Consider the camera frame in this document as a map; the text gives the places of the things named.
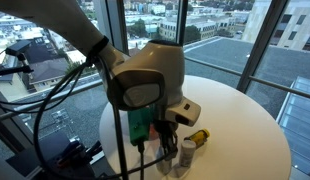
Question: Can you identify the tall white labelled bottle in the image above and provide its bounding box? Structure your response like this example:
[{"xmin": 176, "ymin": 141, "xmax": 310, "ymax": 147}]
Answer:
[{"xmin": 178, "ymin": 139, "xmax": 197, "ymax": 168}]

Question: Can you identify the round white pedestal table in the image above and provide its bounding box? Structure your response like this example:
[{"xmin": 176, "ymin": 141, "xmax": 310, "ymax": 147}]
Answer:
[{"xmin": 98, "ymin": 74, "xmax": 293, "ymax": 180}]

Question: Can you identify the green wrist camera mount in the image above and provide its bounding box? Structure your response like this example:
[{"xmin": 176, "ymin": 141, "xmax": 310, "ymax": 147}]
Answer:
[{"xmin": 127, "ymin": 107, "xmax": 155, "ymax": 147}]

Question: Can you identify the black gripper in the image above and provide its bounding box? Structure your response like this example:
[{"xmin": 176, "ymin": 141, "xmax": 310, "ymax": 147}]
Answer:
[{"xmin": 153, "ymin": 118, "xmax": 180, "ymax": 162}]

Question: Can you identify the black camera cable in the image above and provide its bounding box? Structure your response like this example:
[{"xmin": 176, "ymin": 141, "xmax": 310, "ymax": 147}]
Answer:
[{"xmin": 138, "ymin": 142, "xmax": 146, "ymax": 180}]

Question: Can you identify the white tubular handrail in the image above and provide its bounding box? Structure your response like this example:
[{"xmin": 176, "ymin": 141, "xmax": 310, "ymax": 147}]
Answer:
[{"xmin": 0, "ymin": 77, "xmax": 108, "ymax": 120}]

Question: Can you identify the grey window column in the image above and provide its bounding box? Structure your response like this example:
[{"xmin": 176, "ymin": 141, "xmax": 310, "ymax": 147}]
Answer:
[{"xmin": 93, "ymin": 0, "xmax": 130, "ymax": 54}]

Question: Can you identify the dark window mullion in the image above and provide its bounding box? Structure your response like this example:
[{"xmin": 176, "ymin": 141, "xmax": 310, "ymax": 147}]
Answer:
[
  {"xmin": 236, "ymin": 0, "xmax": 290, "ymax": 93},
  {"xmin": 176, "ymin": 0, "xmax": 190, "ymax": 46}
]

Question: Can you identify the yellow pill bottle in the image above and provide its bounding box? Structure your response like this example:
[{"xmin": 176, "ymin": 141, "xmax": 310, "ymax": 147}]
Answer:
[{"xmin": 183, "ymin": 128, "xmax": 211, "ymax": 149}]

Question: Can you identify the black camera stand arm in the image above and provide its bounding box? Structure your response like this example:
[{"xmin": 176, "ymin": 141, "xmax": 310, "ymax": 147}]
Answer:
[{"xmin": 0, "ymin": 53, "xmax": 35, "ymax": 77}]

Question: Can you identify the thick black looping cable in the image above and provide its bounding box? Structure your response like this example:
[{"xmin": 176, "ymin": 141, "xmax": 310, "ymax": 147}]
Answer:
[{"xmin": 32, "ymin": 56, "xmax": 179, "ymax": 180}]

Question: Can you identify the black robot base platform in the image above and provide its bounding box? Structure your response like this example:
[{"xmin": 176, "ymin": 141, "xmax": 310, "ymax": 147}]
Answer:
[{"xmin": 6, "ymin": 131, "xmax": 103, "ymax": 180}]

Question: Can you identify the black external camera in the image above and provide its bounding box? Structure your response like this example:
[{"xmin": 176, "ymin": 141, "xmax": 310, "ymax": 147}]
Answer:
[{"xmin": 4, "ymin": 39, "xmax": 33, "ymax": 57}]

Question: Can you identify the grey window handrail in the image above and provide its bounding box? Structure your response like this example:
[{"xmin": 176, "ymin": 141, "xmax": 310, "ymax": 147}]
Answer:
[{"xmin": 184, "ymin": 56, "xmax": 310, "ymax": 100}]

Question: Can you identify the black cable strap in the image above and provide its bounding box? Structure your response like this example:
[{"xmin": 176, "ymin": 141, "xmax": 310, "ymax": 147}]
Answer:
[{"xmin": 86, "ymin": 35, "xmax": 110, "ymax": 65}]

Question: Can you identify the short white-capped bottle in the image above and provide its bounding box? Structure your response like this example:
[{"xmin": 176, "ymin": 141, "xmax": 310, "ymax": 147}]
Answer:
[{"xmin": 156, "ymin": 147, "xmax": 173, "ymax": 176}]

